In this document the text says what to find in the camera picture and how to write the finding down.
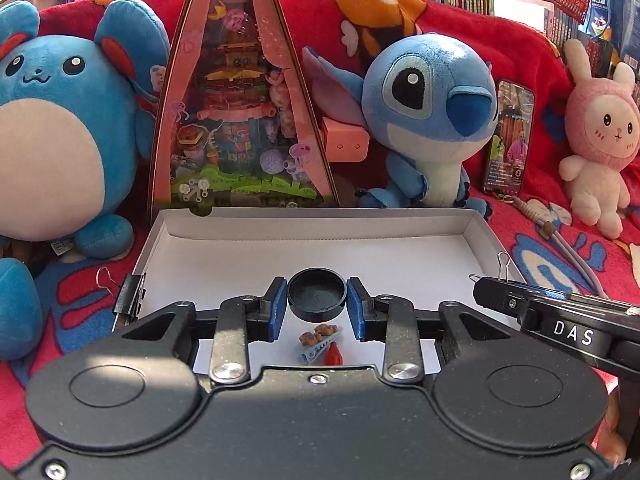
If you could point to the binder clip on box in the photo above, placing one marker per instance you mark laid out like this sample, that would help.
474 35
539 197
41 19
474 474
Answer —
128 295

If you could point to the blue round mouse plush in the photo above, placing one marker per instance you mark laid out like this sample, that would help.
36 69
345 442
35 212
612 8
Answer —
76 117

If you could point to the blue bear hair clip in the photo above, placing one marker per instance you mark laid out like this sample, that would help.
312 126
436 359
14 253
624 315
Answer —
313 345

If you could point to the pink bunny plush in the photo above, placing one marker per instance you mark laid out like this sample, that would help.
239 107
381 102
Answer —
602 127

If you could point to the black round lid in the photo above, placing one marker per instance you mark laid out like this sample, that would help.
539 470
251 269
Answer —
317 295

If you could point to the blue paper bag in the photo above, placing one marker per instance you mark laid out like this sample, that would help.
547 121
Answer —
615 22

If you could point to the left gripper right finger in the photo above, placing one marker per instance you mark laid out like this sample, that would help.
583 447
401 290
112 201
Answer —
369 315

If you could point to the red patterned blanket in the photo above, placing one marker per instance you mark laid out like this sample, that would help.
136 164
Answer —
78 310

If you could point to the black binder clip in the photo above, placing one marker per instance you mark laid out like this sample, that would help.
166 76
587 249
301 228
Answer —
504 261

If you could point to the blue Stitch plush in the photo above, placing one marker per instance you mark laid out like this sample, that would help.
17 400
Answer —
431 101

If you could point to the person's right hand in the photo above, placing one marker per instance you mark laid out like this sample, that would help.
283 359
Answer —
609 443

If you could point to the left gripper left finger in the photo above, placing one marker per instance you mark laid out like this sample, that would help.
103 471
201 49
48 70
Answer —
261 316

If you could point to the white shallow cardboard box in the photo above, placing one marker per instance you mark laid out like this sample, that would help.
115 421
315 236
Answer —
425 255

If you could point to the smartphone with lit screen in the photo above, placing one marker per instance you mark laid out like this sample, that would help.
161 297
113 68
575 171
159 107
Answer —
509 145

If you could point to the pink triangular toy box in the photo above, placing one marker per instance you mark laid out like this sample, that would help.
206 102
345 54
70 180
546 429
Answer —
235 125

